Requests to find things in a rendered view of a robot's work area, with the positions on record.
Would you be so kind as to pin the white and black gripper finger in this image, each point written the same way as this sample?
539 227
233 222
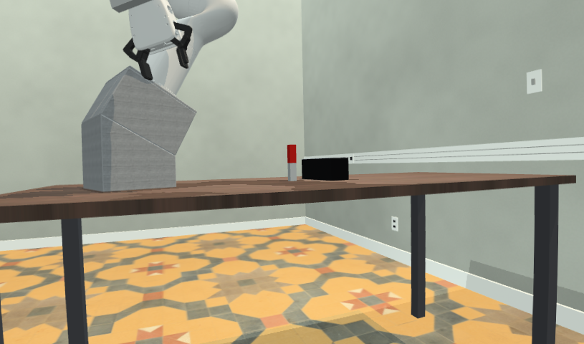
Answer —
183 43
141 57

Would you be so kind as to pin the red and grey square pin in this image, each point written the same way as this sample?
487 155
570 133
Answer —
291 162

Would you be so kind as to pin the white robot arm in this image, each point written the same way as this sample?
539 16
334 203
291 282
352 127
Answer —
214 19

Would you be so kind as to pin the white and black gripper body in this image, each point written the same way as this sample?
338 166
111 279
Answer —
152 26

